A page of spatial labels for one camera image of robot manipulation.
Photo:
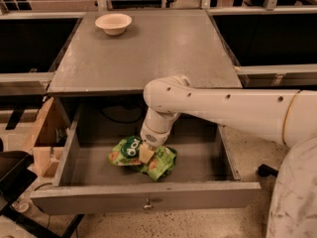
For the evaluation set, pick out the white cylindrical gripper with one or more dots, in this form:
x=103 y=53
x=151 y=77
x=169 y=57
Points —
x=153 y=137

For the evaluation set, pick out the green rice chip bag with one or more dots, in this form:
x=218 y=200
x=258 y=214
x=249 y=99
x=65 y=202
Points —
x=126 y=154

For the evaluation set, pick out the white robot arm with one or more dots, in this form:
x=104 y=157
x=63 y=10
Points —
x=288 y=117

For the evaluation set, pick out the metal drawer knob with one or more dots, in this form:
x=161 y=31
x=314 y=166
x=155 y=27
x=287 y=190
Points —
x=148 y=205

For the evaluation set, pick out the grey open top drawer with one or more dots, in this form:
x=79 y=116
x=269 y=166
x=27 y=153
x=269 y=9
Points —
x=204 y=176

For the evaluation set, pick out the grey cabinet counter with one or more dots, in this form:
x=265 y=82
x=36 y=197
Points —
x=158 y=43

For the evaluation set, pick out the wooden block stack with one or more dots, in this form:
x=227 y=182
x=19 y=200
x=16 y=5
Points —
x=43 y=141

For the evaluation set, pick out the black office chair base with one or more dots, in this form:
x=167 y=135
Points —
x=265 y=171

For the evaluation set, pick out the black chair left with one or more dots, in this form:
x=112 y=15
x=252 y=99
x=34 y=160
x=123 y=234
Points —
x=15 y=178

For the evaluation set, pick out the white paper bowl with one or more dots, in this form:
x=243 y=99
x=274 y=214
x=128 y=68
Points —
x=113 y=24

